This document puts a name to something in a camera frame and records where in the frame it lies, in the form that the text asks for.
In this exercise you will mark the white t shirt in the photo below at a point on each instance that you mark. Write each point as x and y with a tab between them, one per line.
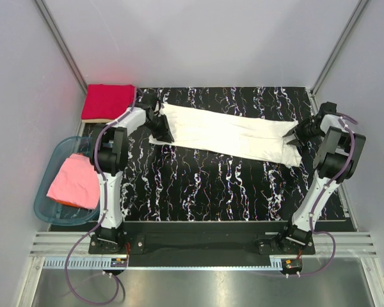
249	138

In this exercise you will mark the folded beige t shirt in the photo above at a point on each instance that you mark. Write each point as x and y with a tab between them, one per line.
96	120

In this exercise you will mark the teal plastic basket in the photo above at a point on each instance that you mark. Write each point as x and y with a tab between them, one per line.
50	211

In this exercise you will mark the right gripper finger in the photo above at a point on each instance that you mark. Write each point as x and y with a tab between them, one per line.
295	132
295	142

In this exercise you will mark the pink t shirt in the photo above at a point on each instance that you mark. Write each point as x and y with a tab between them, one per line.
76	182

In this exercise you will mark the folded red t shirt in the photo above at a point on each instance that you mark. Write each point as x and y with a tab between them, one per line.
107	101

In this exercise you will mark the right aluminium frame post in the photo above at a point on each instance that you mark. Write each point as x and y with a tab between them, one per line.
346	33

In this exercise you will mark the orange garment in basket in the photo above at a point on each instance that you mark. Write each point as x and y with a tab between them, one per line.
67	203

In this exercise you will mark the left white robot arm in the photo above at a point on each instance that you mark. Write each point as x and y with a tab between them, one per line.
110	146

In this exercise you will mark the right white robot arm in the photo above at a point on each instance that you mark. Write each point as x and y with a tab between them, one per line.
335	161

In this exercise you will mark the left aluminium frame post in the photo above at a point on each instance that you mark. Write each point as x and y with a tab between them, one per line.
61	43

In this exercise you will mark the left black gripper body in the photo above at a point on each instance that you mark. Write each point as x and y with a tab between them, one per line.
156	126

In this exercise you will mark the black marble pattern mat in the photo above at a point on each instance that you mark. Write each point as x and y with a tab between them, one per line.
169	183

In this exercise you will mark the grey slotted cable duct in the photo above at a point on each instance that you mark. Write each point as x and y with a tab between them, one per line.
117	263

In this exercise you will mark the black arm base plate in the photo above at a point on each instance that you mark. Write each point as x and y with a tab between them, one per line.
236	242

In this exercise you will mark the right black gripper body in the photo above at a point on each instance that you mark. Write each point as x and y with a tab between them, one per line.
308	130

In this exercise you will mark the aluminium frame post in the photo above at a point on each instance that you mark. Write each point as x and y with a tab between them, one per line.
346	33
61	43

